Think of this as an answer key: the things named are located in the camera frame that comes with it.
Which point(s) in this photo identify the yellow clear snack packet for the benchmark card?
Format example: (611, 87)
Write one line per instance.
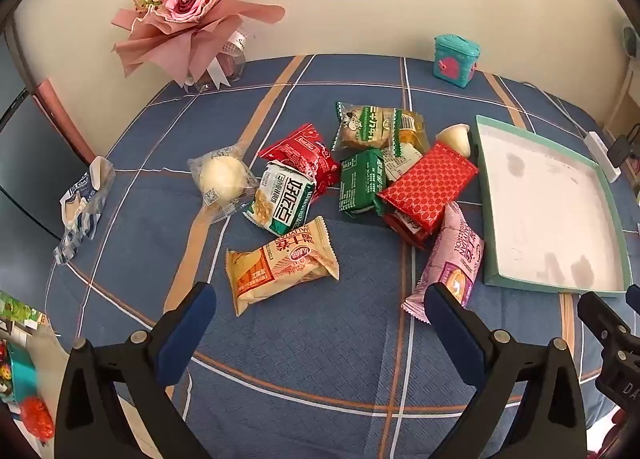
(415, 131)

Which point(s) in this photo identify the bun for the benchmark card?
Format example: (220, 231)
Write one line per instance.
(220, 179)

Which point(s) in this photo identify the white and green snack packet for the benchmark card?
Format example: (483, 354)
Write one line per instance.
(282, 204)

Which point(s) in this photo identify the teal toy box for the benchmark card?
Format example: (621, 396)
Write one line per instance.
(452, 61)

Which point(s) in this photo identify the small dark red packet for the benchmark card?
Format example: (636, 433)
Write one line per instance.
(407, 231)

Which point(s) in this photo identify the blue plaid tablecloth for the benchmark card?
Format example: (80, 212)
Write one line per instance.
(320, 339)

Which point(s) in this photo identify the white power strip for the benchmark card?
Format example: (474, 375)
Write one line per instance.
(600, 154)

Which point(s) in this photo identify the red patterned snack packet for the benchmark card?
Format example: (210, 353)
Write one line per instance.
(430, 184)

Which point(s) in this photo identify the teal container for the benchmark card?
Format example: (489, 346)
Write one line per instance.
(22, 369)

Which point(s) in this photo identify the black plug adapter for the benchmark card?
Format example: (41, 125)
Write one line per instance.
(619, 151)

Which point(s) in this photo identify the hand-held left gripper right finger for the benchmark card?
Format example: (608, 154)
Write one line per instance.
(452, 324)

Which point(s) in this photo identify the beige snack packet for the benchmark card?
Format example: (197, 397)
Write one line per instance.
(280, 264)

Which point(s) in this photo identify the green-rimmed white tray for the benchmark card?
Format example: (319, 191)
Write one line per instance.
(540, 209)

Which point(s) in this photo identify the blue and white wrapper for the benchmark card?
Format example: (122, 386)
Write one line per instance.
(82, 204)

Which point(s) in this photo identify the cookie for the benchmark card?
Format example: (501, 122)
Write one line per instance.
(365, 126)

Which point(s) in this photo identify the pink snack packet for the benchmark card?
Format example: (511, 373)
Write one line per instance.
(452, 259)

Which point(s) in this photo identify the glass vase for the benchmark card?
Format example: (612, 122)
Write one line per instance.
(235, 66)

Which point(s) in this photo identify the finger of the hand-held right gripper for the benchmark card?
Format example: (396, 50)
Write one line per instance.
(600, 319)
(634, 296)

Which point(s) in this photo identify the pink rose bouquet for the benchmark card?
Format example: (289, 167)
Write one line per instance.
(185, 4)

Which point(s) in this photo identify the green printed box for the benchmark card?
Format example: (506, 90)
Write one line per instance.
(20, 311)

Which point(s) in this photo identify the cream jelly cup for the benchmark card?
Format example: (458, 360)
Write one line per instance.
(457, 139)

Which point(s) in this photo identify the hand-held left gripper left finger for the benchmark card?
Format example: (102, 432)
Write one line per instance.
(187, 324)

